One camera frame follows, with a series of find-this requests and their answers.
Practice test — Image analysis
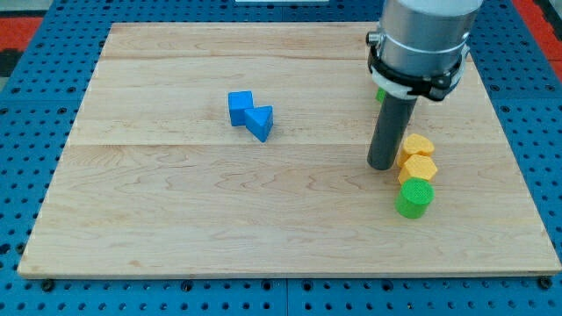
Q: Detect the wooden board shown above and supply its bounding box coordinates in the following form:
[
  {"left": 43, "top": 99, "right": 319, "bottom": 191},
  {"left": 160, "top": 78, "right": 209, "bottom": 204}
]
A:
[{"left": 18, "top": 22, "right": 561, "bottom": 279}]

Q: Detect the blue cube block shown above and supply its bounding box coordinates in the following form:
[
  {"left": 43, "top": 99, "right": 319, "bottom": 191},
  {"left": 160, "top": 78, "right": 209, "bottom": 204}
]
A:
[{"left": 227, "top": 90, "right": 254, "bottom": 126}]

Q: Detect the green cylinder block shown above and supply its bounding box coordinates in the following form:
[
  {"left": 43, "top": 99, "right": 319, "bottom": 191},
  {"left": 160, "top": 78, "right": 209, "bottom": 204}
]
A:
[{"left": 394, "top": 177, "right": 435, "bottom": 219}]

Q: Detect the yellow hexagon block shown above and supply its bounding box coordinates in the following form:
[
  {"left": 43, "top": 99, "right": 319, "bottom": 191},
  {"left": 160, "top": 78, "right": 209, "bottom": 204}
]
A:
[{"left": 398, "top": 154, "right": 438, "bottom": 184}]

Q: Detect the blue triangle block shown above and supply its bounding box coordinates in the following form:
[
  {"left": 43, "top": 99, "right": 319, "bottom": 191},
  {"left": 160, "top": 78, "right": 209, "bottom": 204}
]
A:
[{"left": 244, "top": 105, "right": 273, "bottom": 142}]

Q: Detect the green block behind rod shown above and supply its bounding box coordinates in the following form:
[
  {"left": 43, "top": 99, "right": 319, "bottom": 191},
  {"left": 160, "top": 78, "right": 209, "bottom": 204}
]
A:
[{"left": 376, "top": 88, "right": 386, "bottom": 104}]

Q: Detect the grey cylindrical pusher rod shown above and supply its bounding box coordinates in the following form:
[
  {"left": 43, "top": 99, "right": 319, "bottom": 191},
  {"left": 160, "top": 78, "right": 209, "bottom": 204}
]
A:
[{"left": 367, "top": 94, "right": 417, "bottom": 170}]

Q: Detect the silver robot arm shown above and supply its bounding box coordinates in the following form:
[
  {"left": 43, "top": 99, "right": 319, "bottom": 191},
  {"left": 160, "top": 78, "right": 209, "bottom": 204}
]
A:
[{"left": 366, "top": 0, "right": 483, "bottom": 76}]

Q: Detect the yellow heart block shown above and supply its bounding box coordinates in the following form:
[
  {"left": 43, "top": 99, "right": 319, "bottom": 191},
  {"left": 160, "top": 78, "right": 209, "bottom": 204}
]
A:
[{"left": 397, "top": 133, "right": 436, "bottom": 168}]

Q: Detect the black and white clamp ring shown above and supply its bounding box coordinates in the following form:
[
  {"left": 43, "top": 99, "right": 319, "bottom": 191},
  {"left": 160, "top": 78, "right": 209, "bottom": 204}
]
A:
[{"left": 367, "top": 31, "right": 471, "bottom": 103}]

